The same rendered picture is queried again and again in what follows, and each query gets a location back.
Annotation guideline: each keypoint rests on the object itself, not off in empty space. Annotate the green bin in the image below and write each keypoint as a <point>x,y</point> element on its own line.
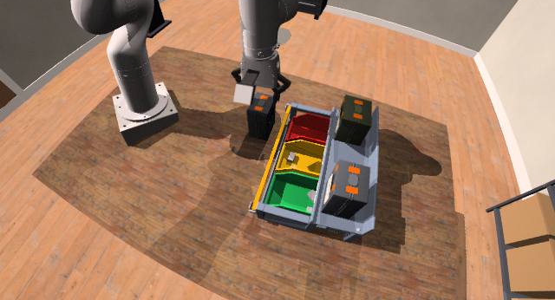
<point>290,189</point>

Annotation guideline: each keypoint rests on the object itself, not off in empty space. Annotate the orange bar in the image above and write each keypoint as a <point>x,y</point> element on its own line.
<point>270,160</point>

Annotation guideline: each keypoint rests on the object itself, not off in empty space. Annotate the yellow open bin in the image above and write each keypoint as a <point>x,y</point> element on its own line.
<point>308,159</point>

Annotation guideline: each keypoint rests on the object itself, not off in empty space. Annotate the red open bin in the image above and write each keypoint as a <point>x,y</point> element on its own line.
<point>309,127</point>

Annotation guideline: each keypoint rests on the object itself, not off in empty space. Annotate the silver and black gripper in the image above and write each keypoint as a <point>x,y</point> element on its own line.
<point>269,73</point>

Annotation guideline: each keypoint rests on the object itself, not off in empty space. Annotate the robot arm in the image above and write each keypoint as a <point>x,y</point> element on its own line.
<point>127,50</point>

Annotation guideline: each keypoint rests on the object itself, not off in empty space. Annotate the grey metal shelf rack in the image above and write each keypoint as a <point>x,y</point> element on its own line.
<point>366,154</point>

